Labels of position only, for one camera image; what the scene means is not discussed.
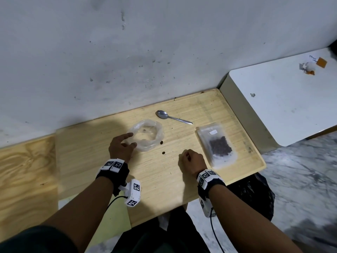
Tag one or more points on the person's right hand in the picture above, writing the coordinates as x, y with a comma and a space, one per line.
193, 163

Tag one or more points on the person's left hand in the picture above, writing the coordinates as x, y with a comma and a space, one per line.
121, 151

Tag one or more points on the coffee beans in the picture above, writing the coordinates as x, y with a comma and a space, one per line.
163, 153

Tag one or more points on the clear zip plastic bag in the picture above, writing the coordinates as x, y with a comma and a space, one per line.
208, 134

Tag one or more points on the translucent plastic bowl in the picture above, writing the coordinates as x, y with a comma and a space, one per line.
158, 131

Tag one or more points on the metal spoon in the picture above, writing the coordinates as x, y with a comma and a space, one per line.
161, 114

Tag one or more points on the person's right forearm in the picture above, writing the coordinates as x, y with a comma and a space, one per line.
244, 223

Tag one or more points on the person's left forearm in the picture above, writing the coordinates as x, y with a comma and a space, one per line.
84, 208

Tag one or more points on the person's dark green shirt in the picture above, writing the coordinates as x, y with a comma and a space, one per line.
36, 239

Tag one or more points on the black left wristband with markers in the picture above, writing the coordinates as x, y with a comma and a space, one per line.
115, 176

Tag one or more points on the black wristband with markers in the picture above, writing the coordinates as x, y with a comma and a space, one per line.
115, 176
210, 184

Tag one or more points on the black right wristband with markers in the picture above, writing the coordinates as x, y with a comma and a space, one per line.
210, 184

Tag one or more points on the black crumpled plastic sack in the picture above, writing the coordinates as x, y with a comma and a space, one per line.
252, 197

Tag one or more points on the yellow-green backing sheet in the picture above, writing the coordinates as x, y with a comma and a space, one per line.
113, 221

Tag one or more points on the plywood board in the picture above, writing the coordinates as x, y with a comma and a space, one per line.
26, 181

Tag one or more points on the white table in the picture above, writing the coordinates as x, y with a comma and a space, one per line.
284, 102

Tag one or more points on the crumpled white wrapper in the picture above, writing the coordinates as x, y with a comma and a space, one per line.
306, 67

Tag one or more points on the small orange card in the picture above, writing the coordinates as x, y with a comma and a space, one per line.
321, 62

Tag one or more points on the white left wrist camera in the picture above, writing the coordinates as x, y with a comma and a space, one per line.
131, 193

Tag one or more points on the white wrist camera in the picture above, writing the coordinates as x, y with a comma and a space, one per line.
206, 208
131, 193

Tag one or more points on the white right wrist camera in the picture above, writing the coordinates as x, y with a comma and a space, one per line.
206, 208

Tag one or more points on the dark object at wall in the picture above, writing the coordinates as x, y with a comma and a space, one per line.
334, 50

